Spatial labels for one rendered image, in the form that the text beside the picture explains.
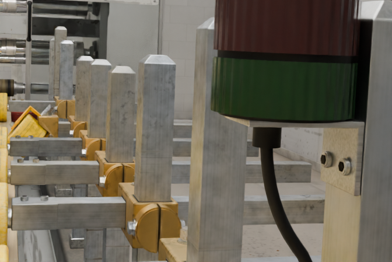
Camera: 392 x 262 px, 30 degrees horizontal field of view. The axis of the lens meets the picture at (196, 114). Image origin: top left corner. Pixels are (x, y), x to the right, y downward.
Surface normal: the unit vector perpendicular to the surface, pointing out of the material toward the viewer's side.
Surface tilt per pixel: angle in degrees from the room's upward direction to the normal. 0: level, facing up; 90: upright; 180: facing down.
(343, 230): 90
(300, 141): 90
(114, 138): 90
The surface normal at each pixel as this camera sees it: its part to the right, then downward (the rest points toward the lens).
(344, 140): -0.97, -0.02
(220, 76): -0.89, 0.00
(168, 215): 0.25, 0.11
